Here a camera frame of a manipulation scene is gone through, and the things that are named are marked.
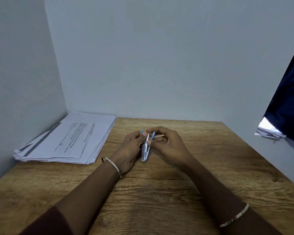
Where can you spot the person's left thumb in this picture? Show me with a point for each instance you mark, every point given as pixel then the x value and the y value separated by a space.
pixel 141 134

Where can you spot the gold bangle with stones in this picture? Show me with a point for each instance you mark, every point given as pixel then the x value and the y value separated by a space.
pixel 112 166
pixel 235 216

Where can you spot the person's right forearm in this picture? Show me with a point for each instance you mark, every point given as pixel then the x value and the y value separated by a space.
pixel 225 198

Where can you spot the person's left hand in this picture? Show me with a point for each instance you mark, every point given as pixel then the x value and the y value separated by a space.
pixel 127 151

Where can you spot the person's left forearm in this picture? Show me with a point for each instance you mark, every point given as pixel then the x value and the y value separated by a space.
pixel 88 193

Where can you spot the person's right hand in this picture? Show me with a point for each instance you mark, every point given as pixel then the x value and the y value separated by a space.
pixel 172 150

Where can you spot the dark blue curtain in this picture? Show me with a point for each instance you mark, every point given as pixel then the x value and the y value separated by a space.
pixel 288 95

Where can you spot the person's right thumb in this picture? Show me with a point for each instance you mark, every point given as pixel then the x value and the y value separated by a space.
pixel 153 144

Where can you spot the small pile of white papers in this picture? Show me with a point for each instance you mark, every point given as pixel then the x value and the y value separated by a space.
pixel 268 130

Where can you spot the stack of printed white papers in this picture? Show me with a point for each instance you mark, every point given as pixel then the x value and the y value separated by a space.
pixel 66 139

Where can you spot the maroon sleeve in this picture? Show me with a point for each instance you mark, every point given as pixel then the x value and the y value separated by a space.
pixel 47 222

